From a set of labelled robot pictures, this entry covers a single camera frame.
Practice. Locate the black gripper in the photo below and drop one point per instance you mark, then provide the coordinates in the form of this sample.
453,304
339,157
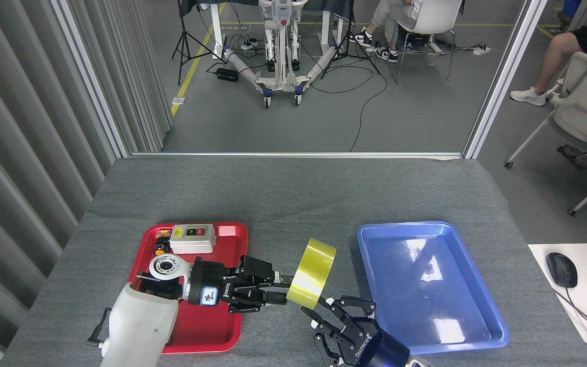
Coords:
375,349
212,283

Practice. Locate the yellow tape roll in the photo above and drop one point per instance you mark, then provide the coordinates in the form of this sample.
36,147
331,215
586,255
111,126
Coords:
314,270

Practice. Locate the red plastic tray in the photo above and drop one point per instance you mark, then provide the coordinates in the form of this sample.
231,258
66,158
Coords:
222,244

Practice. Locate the blue plastic tray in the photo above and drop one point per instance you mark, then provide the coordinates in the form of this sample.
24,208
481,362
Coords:
426,306

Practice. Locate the grey felt table cover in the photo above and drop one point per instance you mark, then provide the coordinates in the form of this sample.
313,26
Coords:
298,204

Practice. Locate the white wheeled stand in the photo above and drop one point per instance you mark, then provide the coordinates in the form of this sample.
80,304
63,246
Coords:
283,76

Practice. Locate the black power adapter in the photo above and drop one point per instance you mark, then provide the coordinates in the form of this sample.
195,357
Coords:
227,75

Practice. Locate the black computer mouse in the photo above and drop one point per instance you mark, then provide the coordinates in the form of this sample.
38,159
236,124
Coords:
561,270

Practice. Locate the white power strip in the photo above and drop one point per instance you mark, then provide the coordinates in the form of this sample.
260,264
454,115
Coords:
482,50
247,47

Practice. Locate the white side desk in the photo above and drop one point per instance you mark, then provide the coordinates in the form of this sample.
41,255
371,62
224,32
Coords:
586,255

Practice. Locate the black tripod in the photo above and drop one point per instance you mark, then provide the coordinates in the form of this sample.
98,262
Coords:
348,46
186,30

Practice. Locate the white desk with black cloth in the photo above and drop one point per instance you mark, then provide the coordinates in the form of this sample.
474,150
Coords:
216,25

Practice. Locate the grey corrugated partition panel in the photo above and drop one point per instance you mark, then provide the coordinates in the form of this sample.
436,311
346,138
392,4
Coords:
18,127

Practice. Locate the seated person with black-white shoes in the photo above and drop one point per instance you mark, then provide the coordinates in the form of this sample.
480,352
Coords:
382,15

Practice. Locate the white shell chair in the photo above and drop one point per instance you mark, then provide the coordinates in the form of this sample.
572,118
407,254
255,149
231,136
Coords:
436,15

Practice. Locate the seated person with white shoes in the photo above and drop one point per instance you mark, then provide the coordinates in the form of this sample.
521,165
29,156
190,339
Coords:
558,56

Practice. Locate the blue bin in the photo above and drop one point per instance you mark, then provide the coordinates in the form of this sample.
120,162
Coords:
571,7

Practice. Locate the grey push button switch box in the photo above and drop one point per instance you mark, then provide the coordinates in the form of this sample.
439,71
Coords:
191,245

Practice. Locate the silver frame rail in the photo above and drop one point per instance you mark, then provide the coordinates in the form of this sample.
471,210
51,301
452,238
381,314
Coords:
273,154

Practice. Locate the silver frame post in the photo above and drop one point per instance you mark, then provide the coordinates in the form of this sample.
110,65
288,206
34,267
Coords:
91,76
506,76

